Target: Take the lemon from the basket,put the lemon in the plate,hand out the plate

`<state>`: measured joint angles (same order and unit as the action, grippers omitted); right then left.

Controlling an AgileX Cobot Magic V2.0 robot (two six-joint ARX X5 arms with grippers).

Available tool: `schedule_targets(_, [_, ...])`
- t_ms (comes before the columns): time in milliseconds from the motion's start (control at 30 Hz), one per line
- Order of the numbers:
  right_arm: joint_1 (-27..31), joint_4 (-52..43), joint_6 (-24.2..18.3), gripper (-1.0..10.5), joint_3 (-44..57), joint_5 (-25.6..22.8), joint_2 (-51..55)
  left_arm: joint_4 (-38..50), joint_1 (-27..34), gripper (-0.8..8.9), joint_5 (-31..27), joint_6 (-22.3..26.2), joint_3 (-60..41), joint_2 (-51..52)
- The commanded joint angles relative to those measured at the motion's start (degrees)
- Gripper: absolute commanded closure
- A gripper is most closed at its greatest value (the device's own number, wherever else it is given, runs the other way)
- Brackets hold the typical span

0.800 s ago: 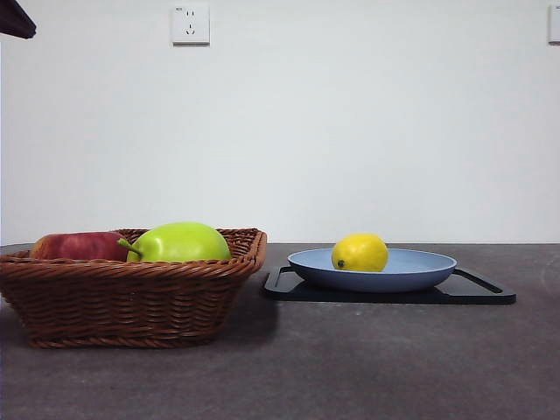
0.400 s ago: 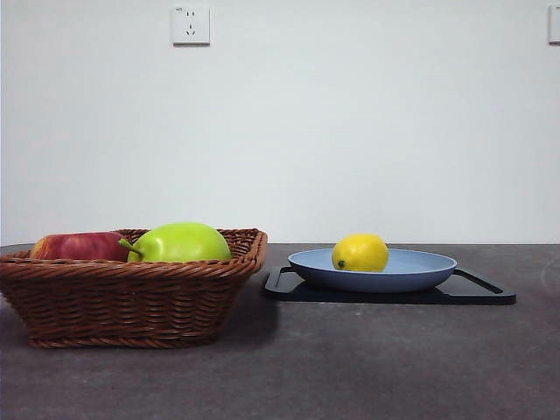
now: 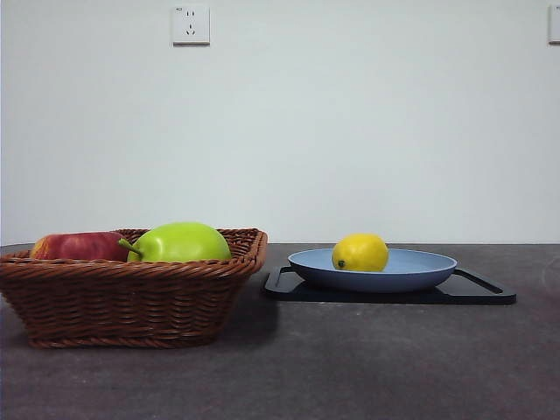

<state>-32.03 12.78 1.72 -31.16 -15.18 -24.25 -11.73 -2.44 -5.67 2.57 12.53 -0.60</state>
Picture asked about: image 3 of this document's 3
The yellow lemon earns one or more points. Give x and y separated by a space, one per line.
361 251

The blue round plate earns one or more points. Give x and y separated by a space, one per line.
372 280

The brown woven wicker basket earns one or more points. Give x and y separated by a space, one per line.
122 302

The green apple with stem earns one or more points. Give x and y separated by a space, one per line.
184 242

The black flat tray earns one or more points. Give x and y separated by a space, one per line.
394 297

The red apple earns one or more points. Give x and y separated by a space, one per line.
74 246

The white wall socket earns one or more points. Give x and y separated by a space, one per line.
555 25
191 25

